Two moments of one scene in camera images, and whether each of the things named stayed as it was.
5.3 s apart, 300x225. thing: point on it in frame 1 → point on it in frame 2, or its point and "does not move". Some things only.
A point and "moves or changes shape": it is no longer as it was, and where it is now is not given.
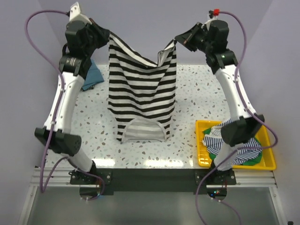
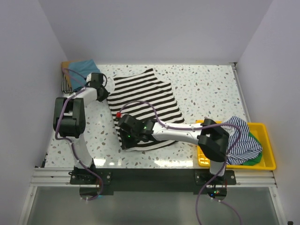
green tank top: x=213 y=157 does not move
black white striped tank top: x=141 y=93 moves or changes shape
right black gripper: x=187 y=38 → x=126 y=145
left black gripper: x=103 y=33 → x=105 y=95
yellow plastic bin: x=266 y=162 does not move
